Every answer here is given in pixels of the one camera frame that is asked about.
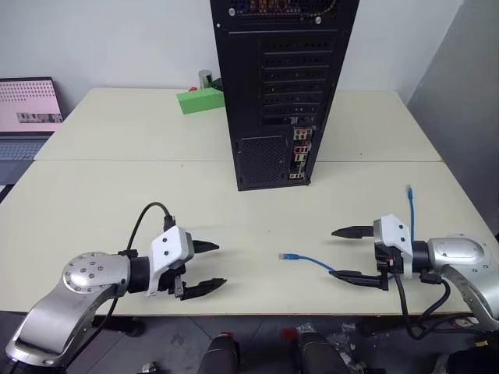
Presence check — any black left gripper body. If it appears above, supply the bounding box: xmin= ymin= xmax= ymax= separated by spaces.
xmin=157 ymin=231 xmax=196 ymax=302

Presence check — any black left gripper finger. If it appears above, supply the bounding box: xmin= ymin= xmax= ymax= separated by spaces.
xmin=193 ymin=240 xmax=221 ymax=256
xmin=179 ymin=277 xmax=228 ymax=302

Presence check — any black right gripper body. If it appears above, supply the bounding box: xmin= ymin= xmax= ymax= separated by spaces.
xmin=373 ymin=242 xmax=405 ymax=292

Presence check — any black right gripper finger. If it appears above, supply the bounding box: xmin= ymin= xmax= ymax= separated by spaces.
xmin=331 ymin=224 xmax=375 ymax=240
xmin=328 ymin=269 xmax=382 ymax=290

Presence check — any dark rounded shape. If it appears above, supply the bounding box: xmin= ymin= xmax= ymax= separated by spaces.
xmin=294 ymin=330 xmax=352 ymax=374
xmin=199 ymin=331 xmax=242 ymax=374

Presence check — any green rectangular box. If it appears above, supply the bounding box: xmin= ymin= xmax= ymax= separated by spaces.
xmin=175 ymin=87 xmax=225 ymax=116

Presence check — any black computer tower case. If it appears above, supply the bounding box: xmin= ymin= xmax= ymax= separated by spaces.
xmin=209 ymin=0 xmax=361 ymax=192

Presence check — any grey laptop with pink screen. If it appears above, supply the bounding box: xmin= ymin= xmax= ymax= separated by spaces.
xmin=0 ymin=76 xmax=65 ymax=187

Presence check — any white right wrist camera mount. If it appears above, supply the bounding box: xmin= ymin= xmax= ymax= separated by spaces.
xmin=372 ymin=213 xmax=416 ymax=280

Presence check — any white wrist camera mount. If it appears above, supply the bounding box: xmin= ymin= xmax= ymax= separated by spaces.
xmin=145 ymin=227 xmax=195 ymax=299
xmin=372 ymin=213 xmax=416 ymax=280

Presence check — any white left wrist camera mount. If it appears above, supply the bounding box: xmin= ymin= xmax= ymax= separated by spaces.
xmin=145 ymin=227 xmax=195 ymax=299

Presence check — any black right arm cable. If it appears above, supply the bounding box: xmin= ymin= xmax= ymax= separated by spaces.
xmin=392 ymin=271 xmax=487 ymax=341

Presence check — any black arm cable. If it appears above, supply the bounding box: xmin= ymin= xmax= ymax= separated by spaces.
xmin=392 ymin=271 xmax=487 ymax=341
xmin=93 ymin=201 xmax=177 ymax=340

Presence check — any blue ethernet cable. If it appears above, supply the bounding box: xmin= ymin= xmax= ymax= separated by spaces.
xmin=278 ymin=185 xmax=417 ymax=284

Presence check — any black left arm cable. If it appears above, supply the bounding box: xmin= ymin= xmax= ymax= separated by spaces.
xmin=93 ymin=201 xmax=177 ymax=340

